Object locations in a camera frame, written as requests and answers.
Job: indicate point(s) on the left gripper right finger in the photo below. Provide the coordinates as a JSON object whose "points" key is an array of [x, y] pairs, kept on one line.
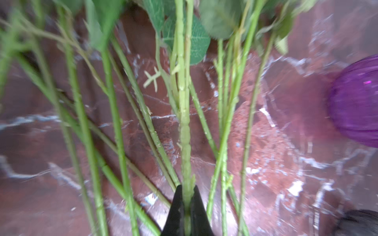
{"points": [[200, 225]]}

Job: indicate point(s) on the purple glass vase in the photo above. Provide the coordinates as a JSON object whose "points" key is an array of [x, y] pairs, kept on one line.
{"points": [[353, 101]]}

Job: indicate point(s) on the red pink artificial rose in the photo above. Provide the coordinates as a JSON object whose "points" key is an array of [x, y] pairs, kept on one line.
{"points": [[233, 24]]}

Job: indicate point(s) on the white artificial rose bunch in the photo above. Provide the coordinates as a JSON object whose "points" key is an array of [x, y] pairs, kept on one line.
{"points": [[20, 42]]}

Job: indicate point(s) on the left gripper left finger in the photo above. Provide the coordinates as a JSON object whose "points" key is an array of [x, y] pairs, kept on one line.
{"points": [[174, 225]]}

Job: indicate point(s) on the dark red glass vase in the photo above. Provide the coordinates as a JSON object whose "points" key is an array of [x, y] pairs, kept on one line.
{"points": [[360, 222]]}

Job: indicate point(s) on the peach cream artificial flower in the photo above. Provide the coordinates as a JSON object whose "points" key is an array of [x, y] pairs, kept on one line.
{"points": [[102, 18]]}

